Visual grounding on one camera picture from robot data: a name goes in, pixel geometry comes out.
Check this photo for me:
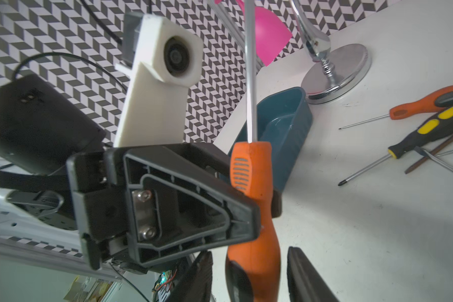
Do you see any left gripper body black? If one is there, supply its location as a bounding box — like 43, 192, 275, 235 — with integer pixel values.
0, 74, 106, 230

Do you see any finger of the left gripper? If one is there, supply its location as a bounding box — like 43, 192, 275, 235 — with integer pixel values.
271, 188, 283, 218
67, 143, 254, 270

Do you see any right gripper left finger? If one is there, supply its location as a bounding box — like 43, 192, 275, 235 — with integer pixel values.
166, 251, 213, 302

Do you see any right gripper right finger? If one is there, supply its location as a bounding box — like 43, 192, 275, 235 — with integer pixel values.
287, 247, 338, 302

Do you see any orange black large screwdriver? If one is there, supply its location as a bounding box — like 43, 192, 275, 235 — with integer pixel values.
225, 1, 281, 301

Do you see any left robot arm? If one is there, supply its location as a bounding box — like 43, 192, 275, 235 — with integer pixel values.
0, 74, 260, 274

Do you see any teal plastic storage box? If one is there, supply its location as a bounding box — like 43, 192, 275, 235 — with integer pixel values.
220, 86, 314, 193

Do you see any black yellow long screwdriver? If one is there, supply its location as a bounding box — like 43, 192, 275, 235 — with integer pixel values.
404, 135, 453, 174

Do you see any black yellow phillips screwdriver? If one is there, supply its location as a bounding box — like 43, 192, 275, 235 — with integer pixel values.
338, 106, 453, 186

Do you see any chrome glass holder stand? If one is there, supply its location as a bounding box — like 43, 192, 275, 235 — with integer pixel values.
207, 0, 372, 105

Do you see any pink plastic wine glass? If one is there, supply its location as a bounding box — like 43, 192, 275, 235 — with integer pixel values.
215, 1, 293, 66

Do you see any aluminium front rail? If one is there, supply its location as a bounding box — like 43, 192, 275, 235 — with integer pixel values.
0, 238, 121, 282

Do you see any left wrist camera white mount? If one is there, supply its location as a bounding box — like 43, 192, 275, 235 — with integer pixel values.
113, 12, 203, 147

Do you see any blue transparent handle screwdriver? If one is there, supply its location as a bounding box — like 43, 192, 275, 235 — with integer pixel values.
414, 147, 453, 173

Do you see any small orange handle screwdriver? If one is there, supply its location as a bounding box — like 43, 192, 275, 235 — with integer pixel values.
339, 85, 453, 130

